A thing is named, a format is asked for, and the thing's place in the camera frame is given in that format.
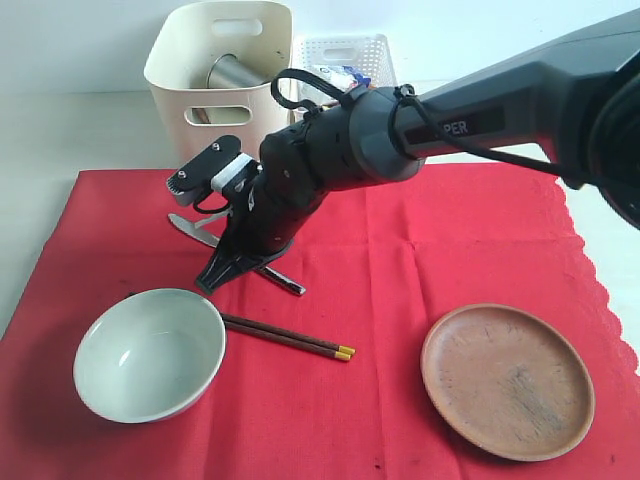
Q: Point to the red tablecloth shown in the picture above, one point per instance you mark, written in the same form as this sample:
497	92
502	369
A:
380	266

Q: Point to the cream plastic storage bin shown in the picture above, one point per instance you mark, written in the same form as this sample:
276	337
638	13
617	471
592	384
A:
192	38

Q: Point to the blue and white milk carton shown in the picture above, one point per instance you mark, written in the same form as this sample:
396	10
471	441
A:
343	77

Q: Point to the round brown wooden plate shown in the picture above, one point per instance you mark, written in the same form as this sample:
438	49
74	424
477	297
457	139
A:
507	382

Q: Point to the stainless steel table knife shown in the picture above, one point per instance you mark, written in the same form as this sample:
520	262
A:
196	231

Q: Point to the stainless steel cup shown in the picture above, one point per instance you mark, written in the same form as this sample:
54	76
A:
227	72

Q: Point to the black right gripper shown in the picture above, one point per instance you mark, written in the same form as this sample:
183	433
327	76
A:
269	208

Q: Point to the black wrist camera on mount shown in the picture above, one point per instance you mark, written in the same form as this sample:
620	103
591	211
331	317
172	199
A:
220	168

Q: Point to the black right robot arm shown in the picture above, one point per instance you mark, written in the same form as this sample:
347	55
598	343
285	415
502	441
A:
568	108

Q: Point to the dark wooden chopstick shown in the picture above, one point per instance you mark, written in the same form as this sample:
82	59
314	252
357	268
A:
289	342
287	333

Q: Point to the pale green ceramic bowl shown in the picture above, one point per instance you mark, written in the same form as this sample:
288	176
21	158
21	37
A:
150	356

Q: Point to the white perforated plastic basket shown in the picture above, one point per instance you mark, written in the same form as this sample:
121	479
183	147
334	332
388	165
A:
369	53

